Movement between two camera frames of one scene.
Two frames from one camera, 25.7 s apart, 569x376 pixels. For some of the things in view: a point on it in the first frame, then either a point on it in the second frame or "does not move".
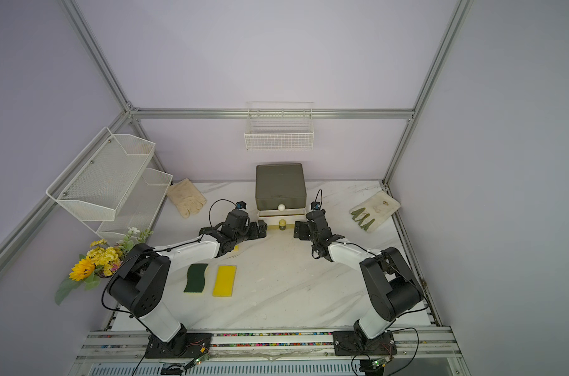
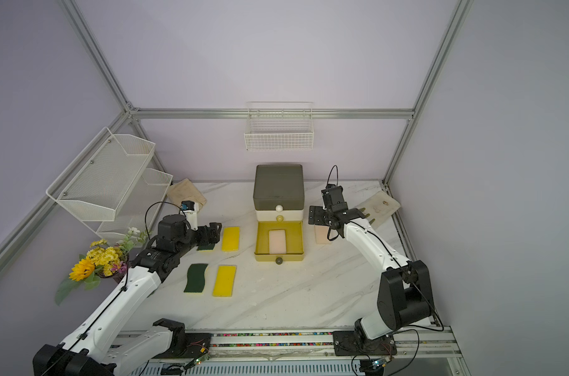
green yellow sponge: x=196 y=278 does not move
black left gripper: x=262 y=229 → x=215 y=233
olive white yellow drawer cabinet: x=280 y=195 does not move
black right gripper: x=301 y=230 → x=316 y=215
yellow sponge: x=225 y=280 does not move
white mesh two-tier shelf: x=109 y=187 does not move
